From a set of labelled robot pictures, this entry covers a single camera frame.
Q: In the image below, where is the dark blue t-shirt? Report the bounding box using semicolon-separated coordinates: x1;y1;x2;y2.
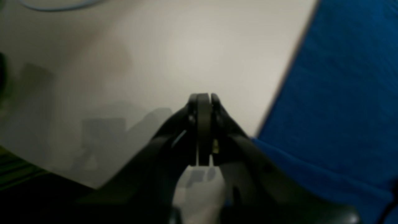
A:
253;0;398;224

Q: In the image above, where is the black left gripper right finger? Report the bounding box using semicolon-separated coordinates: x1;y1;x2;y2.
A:
211;93;358;218

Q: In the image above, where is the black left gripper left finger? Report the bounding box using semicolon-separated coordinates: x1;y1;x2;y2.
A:
78;93;212;224

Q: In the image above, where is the light blue coiled cable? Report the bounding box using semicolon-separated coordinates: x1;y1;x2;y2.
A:
19;0;103;12

